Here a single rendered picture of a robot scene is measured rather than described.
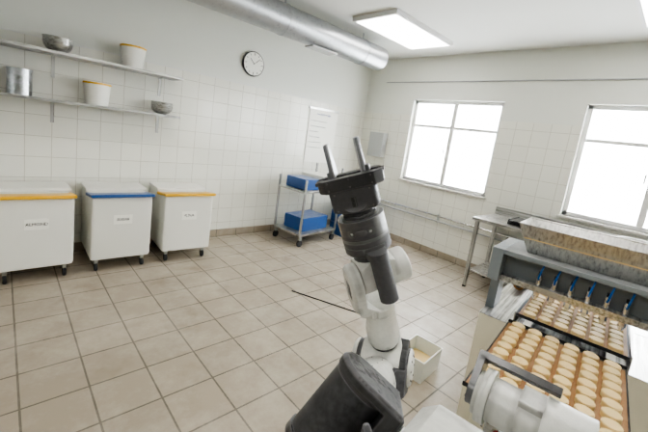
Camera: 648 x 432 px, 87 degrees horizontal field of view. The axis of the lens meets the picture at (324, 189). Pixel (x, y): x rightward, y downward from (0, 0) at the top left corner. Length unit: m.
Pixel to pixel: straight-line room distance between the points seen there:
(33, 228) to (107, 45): 1.90
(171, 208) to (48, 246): 1.05
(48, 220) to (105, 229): 0.44
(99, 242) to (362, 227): 3.44
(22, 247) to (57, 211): 0.37
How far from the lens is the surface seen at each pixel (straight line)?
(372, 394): 0.56
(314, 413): 0.59
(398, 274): 0.67
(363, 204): 0.61
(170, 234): 4.04
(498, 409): 0.49
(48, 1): 4.35
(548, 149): 5.02
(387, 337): 0.79
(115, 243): 3.91
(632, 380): 1.95
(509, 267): 1.96
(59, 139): 4.30
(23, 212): 3.72
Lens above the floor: 1.59
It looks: 9 degrees down
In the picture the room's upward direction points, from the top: 8 degrees clockwise
